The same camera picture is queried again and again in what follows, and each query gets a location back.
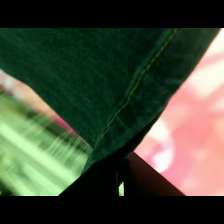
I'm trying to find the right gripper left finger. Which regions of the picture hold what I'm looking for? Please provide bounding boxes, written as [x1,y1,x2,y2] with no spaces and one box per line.
[59,155,120,197]

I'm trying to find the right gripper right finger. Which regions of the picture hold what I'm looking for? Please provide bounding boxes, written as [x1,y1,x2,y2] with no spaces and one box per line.
[122,151,185,197]

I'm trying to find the dark jeans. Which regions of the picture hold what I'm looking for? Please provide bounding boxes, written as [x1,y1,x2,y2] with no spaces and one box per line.
[0,27,222,175]

